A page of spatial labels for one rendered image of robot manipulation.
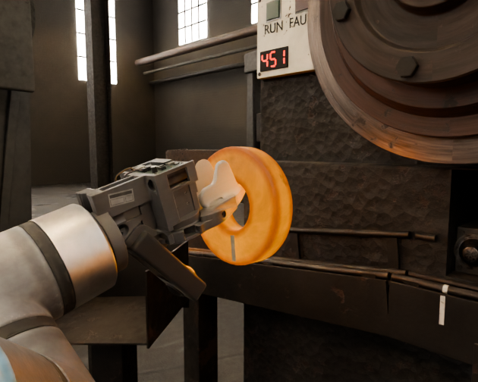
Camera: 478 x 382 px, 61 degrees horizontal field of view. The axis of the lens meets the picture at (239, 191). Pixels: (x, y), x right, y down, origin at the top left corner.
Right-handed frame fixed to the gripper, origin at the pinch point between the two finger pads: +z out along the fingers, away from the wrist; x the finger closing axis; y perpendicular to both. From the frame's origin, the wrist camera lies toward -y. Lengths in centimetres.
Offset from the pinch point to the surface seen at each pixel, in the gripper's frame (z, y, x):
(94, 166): 252, -109, 626
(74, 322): -16.6, -21.5, 31.1
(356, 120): 21.7, 3.8, -5.7
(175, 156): 153, -49, 236
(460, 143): 20.8, 0.5, -20.5
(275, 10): 41, 24, 22
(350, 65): 20.4, 12.2, -6.4
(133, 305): -6.2, -23.9, 29.3
